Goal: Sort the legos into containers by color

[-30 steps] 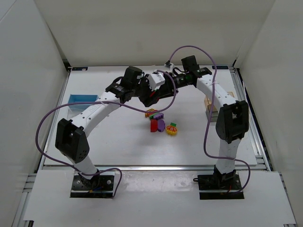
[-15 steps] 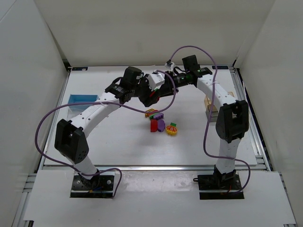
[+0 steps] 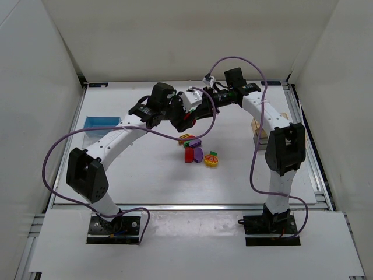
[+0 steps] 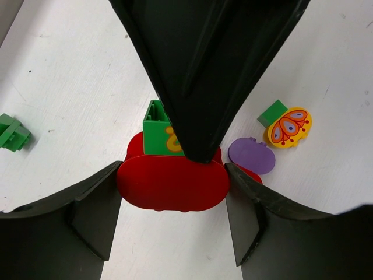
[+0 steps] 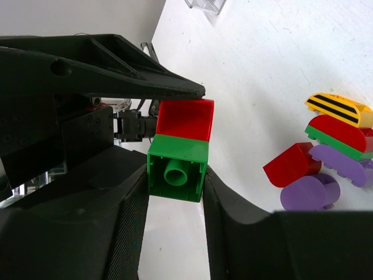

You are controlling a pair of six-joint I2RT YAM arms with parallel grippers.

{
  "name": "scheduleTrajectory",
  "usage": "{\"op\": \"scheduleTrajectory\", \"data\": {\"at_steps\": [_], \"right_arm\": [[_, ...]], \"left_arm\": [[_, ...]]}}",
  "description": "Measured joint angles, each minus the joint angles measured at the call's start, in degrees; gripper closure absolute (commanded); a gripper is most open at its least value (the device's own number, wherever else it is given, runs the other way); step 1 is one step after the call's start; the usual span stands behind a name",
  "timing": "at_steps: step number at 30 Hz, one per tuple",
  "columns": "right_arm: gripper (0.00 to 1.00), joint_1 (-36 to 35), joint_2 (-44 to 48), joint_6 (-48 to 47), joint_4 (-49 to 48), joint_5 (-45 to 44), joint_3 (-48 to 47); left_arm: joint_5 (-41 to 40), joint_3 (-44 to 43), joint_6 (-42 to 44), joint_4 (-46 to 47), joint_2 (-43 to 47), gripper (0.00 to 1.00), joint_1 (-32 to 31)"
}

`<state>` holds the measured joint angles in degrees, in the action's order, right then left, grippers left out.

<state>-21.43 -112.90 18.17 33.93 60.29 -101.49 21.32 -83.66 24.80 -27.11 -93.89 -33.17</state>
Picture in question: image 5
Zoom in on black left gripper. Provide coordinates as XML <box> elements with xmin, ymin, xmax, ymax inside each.
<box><xmin>1</xmin><ymin>34</ymin><xmax>205</xmax><ymax>200</ymax></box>

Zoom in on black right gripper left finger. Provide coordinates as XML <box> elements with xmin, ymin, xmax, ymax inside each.
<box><xmin>1</xmin><ymin>146</ymin><xmax>149</xmax><ymax>279</ymax></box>

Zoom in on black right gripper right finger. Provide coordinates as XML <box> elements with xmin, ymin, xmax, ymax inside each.
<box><xmin>203</xmin><ymin>169</ymin><xmax>372</xmax><ymax>279</ymax></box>

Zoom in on red rounded lego brick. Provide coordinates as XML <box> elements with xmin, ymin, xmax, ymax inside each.
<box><xmin>156</xmin><ymin>99</ymin><xmax>214</xmax><ymax>142</ymax></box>

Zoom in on small green lego brick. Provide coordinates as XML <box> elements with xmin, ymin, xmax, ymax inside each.
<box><xmin>147</xmin><ymin>134</ymin><xmax>209</xmax><ymax>202</ymax></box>

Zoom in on purple half-round lego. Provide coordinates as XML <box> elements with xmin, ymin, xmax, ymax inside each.
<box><xmin>280</xmin><ymin>173</ymin><xmax>340</xmax><ymax>211</ymax></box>

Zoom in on red half-round lego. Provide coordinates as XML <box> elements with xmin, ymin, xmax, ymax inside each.
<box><xmin>263</xmin><ymin>142</ymin><xmax>322</xmax><ymax>188</ymax></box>

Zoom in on clear plastic container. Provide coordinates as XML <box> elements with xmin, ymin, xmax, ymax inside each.
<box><xmin>185</xmin><ymin>0</ymin><xmax>226</xmax><ymax>15</ymax></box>

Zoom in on purple flat lego plate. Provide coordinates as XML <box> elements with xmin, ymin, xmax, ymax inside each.
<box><xmin>309</xmin><ymin>144</ymin><xmax>372</xmax><ymax>188</ymax></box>

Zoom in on red green rounded lego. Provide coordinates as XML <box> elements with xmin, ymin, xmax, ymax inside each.
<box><xmin>305</xmin><ymin>115</ymin><xmax>372</xmax><ymax>161</ymax></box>

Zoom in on yellow black striped lego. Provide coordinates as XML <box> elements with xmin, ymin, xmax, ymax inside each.
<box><xmin>305</xmin><ymin>93</ymin><xmax>372</xmax><ymax>128</ymax></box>

